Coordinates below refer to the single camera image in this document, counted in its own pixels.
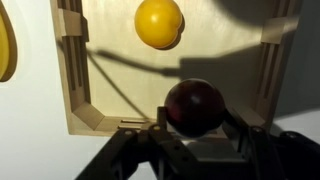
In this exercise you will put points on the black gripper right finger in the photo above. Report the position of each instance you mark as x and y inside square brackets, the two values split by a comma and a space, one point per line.
[276, 156]

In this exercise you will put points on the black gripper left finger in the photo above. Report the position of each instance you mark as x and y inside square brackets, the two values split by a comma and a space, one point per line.
[146, 153]

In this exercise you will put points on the dark red toy plum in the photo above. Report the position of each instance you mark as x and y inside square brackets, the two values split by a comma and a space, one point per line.
[195, 106]

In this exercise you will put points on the wooden tray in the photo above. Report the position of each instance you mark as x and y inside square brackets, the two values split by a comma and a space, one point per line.
[116, 80]

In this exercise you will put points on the yellow toy fruit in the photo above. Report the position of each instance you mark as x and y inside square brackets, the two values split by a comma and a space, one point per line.
[157, 21]

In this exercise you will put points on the yellow toy banana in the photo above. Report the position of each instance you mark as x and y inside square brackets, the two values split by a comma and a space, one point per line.
[4, 46]

